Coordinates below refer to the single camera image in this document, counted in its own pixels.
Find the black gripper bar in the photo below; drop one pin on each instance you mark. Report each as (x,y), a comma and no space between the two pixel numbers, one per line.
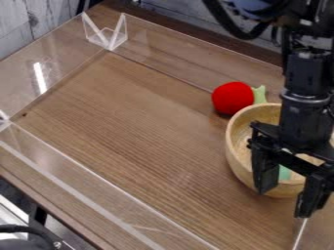
(310,162)

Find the red plush strawberry toy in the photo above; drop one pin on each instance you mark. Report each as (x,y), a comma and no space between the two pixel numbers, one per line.
(235,95)

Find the clear acrylic corner bracket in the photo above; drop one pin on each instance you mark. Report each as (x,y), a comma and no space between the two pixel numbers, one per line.
(106,37)

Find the green rectangular block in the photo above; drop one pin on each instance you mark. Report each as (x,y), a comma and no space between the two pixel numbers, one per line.
(285,173)

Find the black metal table frame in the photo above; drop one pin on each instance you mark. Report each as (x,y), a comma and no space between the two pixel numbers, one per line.
(47,234)

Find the clear acrylic tray wall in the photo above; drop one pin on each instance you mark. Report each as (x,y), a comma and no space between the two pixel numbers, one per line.
(110,139)

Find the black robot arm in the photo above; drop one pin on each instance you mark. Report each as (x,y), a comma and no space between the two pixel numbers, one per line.
(297,143)

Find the wooden bowl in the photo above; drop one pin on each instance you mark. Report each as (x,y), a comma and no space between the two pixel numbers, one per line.
(243,146)

